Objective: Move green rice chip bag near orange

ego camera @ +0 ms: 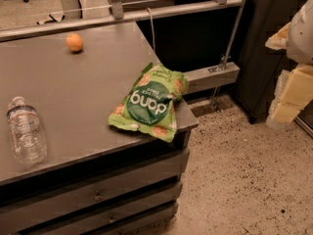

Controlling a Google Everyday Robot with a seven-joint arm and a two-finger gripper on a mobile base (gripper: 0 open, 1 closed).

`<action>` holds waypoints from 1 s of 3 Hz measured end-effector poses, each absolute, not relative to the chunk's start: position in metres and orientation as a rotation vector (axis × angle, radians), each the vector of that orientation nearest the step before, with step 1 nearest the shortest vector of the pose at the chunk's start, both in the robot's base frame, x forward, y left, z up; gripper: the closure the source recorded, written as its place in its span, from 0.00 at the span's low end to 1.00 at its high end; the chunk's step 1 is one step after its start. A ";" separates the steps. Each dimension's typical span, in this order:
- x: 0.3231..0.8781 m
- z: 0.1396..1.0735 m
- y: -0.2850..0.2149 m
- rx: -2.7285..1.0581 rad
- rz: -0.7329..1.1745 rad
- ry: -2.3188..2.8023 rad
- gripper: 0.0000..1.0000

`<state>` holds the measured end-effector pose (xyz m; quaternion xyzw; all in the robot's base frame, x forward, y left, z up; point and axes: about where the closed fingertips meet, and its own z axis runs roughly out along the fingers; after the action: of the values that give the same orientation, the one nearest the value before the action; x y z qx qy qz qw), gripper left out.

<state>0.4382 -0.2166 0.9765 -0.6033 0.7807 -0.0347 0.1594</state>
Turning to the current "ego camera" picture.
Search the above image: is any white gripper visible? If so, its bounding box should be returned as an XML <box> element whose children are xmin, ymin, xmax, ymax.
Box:
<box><xmin>265</xmin><ymin>0</ymin><xmax>313</xmax><ymax>128</ymax></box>

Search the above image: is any green rice chip bag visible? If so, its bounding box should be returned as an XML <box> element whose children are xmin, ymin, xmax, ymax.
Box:
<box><xmin>108</xmin><ymin>63</ymin><xmax>188</xmax><ymax>142</ymax></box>

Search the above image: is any dark cabinet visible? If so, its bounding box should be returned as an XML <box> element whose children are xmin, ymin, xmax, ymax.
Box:
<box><xmin>235</xmin><ymin>0</ymin><xmax>307</xmax><ymax>124</ymax></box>

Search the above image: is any grey drawer cabinet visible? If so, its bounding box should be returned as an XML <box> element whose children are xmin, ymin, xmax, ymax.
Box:
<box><xmin>0</xmin><ymin>130</ymin><xmax>190</xmax><ymax>235</ymax></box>

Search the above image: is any orange fruit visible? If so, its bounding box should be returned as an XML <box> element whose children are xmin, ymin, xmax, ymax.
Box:
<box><xmin>66</xmin><ymin>33</ymin><xmax>83</xmax><ymax>52</ymax></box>

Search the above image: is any clear plastic water bottle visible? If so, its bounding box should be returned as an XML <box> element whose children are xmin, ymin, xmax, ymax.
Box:
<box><xmin>7</xmin><ymin>96</ymin><xmax>47</xmax><ymax>165</ymax></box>

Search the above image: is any metal frame railing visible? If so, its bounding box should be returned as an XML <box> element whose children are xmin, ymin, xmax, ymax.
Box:
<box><xmin>0</xmin><ymin>0</ymin><xmax>246</xmax><ymax>94</ymax></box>

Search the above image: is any grey hanging cable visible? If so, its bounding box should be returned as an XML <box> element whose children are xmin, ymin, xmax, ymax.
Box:
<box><xmin>146</xmin><ymin>7</ymin><xmax>157</xmax><ymax>52</ymax></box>

